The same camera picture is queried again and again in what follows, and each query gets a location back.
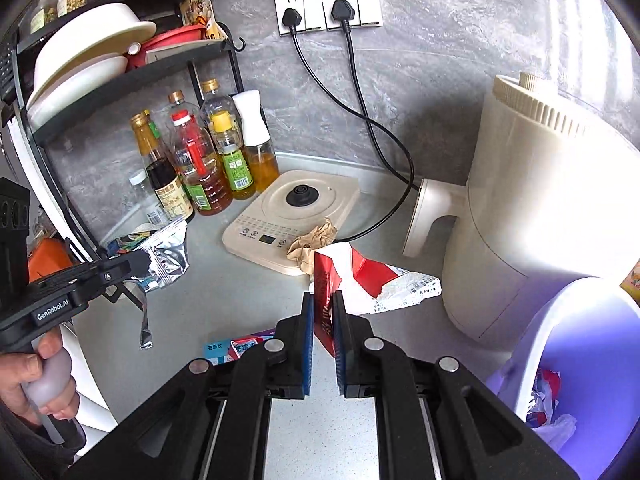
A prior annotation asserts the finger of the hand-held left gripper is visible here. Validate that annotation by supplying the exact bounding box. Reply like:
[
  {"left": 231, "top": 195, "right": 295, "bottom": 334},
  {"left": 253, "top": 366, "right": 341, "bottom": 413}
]
[{"left": 75, "top": 249, "right": 152, "bottom": 305}]

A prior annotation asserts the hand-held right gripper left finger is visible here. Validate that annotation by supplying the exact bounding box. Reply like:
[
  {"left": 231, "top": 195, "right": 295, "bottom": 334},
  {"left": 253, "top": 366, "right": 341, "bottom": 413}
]
[{"left": 65, "top": 290, "right": 316, "bottom": 480}]

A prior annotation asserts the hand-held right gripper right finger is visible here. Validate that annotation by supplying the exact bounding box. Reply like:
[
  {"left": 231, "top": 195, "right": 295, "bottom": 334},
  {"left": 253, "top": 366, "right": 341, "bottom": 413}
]
[{"left": 331, "top": 290, "right": 581, "bottom": 480}]

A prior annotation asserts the silver foil snack wrapper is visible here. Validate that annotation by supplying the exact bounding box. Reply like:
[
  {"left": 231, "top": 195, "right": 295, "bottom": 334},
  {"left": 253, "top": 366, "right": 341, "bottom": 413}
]
[{"left": 132, "top": 217, "right": 192, "bottom": 350}]

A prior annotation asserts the red white paper wrapper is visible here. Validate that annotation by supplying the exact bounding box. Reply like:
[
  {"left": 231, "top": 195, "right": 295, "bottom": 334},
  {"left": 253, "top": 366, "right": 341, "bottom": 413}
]
[{"left": 312, "top": 241, "right": 443, "bottom": 358}]

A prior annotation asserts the white paper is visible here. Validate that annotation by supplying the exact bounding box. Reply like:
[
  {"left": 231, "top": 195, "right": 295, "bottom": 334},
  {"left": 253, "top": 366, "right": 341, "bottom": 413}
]
[{"left": 532, "top": 412, "right": 578, "bottom": 435}]

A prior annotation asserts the purple plastic bucket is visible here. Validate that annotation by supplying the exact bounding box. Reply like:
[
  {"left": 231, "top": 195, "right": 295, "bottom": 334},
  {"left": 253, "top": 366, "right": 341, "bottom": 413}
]
[{"left": 482, "top": 276, "right": 640, "bottom": 480}]

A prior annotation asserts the person's left forearm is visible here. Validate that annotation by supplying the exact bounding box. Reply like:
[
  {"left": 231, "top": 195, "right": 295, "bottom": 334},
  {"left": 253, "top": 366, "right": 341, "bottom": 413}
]
[{"left": 0, "top": 400, "right": 71, "bottom": 480}]

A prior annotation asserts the person's left hand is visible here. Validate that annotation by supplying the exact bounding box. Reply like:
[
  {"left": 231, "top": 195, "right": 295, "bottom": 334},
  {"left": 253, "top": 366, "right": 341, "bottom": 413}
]
[{"left": 0, "top": 332, "right": 81, "bottom": 428}]

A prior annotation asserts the colourful printed wrapper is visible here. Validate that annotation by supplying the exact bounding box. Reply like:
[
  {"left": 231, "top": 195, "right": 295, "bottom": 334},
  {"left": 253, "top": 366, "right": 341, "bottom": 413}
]
[{"left": 106, "top": 230, "right": 163, "bottom": 257}]

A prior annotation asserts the orange bag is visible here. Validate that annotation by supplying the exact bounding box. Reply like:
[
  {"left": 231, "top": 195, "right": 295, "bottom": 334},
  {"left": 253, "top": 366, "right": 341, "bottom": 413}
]
[{"left": 27, "top": 236, "right": 76, "bottom": 283}]

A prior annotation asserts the small white cap bottle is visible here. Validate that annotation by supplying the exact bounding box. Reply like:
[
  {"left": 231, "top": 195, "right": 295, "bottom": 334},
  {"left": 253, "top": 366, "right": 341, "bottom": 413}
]
[{"left": 129, "top": 169, "right": 168, "bottom": 226}]

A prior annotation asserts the dark soy sauce bottle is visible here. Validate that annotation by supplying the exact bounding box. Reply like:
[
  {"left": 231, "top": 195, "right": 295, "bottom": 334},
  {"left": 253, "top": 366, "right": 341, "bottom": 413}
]
[{"left": 131, "top": 110, "right": 195, "bottom": 223}]

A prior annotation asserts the blue white cardboard box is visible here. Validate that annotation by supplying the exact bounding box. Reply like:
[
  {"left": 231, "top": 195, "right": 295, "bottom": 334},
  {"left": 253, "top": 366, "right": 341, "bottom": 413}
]
[{"left": 204, "top": 329, "right": 278, "bottom": 367}]

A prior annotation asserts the crumpled brown paper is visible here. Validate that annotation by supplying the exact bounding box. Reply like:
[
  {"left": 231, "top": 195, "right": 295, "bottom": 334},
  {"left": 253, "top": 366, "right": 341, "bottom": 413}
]
[{"left": 286, "top": 217, "right": 338, "bottom": 273}]

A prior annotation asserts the red cap oil bottle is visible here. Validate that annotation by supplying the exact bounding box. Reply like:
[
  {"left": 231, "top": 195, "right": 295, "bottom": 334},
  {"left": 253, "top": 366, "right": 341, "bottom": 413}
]
[{"left": 171, "top": 111, "right": 234, "bottom": 216}]

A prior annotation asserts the cream induction cooker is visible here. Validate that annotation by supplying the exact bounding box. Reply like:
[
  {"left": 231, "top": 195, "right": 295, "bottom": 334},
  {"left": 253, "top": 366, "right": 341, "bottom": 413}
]
[{"left": 222, "top": 170, "right": 361, "bottom": 277}]

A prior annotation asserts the green label yellow cap bottle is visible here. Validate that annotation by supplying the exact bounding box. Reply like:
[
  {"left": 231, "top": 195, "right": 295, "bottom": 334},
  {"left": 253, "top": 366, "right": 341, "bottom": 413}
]
[{"left": 210, "top": 112, "right": 257, "bottom": 201}]

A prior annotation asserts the gold cap clear bottle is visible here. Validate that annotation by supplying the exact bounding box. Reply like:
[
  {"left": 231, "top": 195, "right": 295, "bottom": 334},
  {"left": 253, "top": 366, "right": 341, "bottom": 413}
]
[
  {"left": 200, "top": 79, "right": 236, "bottom": 121},
  {"left": 166, "top": 91, "right": 196, "bottom": 121}
]

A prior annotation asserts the shallow white bowl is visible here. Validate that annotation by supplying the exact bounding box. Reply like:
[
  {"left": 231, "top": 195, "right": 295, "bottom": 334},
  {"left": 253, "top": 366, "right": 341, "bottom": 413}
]
[{"left": 27, "top": 56, "right": 130, "bottom": 128}]

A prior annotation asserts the white top oil sprayer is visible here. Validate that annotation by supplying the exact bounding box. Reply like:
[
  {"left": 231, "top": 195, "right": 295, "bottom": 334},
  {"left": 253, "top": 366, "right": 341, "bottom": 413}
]
[{"left": 232, "top": 90, "right": 281, "bottom": 193}]

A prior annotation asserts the red lidded container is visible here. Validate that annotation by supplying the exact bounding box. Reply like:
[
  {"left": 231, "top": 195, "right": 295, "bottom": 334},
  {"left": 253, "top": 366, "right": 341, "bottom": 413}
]
[{"left": 125, "top": 25, "right": 207, "bottom": 72}]

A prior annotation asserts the large white bowl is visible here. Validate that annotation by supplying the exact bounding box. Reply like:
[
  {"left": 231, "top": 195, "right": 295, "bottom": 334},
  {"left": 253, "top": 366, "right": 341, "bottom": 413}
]
[{"left": 26, "top": 2, "right": 157, "bottom": 111}]

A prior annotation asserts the black grater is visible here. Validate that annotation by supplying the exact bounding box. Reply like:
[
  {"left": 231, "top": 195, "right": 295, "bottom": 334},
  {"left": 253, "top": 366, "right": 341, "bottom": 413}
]
[{"left": 0, "top": 35, "right": 21, "bottom": 106}]

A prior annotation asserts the white air fryer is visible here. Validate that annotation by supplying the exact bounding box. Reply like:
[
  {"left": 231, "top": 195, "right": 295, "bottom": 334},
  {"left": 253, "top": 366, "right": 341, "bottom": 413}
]
[{"left": 402, "top": 72, "right": 640, "bottom": 351}]

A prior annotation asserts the yellow snack bag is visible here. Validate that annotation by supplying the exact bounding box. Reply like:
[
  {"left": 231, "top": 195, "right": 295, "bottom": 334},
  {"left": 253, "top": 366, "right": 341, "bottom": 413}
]
[{"left": 180, "top": 0, "right": 227, "bottom": 41}]

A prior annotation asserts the black power cable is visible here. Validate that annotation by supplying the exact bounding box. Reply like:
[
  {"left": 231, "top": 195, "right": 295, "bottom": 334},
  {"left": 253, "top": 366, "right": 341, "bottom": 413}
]
[
  {"left": 292, "top": 29, "right": 416, "bottom": 241},
  {"left": 344, "top": 24, "right": 422, "bottom": 192}
]

